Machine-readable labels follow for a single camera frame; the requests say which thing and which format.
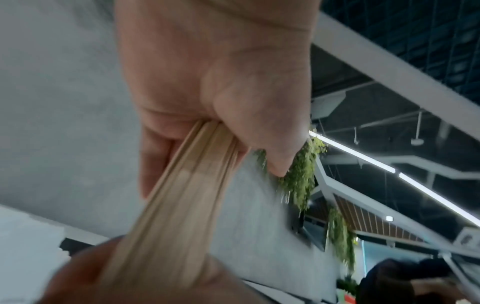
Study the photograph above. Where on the person's left hand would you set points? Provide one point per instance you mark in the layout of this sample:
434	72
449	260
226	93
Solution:
210	59

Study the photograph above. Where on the person's right hand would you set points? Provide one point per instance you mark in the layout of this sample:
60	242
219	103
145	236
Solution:
150	294

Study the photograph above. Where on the brown plastic tray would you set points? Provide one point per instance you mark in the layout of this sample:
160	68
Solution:
82	245

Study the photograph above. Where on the bundle of wooden stir sticks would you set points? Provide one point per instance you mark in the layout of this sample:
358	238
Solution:
180	207

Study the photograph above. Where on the row of white sugar packets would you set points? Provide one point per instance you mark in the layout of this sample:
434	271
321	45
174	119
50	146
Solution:
26	252

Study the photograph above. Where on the white ceiling light strip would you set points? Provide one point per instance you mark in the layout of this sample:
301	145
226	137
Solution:
375	161

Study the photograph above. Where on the large glass window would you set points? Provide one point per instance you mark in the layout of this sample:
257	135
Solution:
431	35

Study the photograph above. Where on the green plant wall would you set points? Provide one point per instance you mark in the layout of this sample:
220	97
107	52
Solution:
303	178

